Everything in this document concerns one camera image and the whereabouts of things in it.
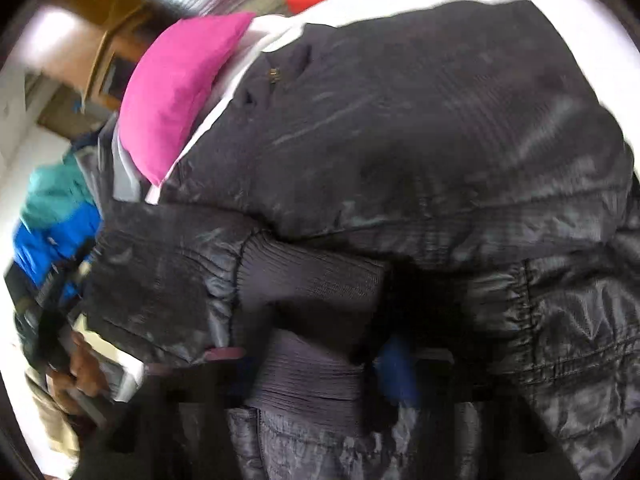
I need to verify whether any wooden table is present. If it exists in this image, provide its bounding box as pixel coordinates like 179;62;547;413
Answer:
27;0;156;136

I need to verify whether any white bed sheet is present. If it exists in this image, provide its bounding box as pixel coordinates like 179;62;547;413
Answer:
145;0;621;206

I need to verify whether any person's left hand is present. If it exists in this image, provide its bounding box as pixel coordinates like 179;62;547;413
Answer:
47;332;115;413

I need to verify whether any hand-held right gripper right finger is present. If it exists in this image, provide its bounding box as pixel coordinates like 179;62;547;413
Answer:
372;332;566;480

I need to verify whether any black puffer jacket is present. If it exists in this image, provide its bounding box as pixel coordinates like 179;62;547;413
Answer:
82;0;640;480

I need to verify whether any teal and blue jacket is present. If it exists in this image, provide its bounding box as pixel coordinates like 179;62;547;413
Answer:
12;152;103;291

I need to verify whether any pink pillow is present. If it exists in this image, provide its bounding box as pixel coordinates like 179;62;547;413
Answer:
119;11;256;187

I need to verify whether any grey garment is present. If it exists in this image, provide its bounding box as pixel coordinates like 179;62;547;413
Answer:
75;115;151;211

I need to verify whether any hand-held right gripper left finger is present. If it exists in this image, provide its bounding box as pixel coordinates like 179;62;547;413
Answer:
85;360;251;480

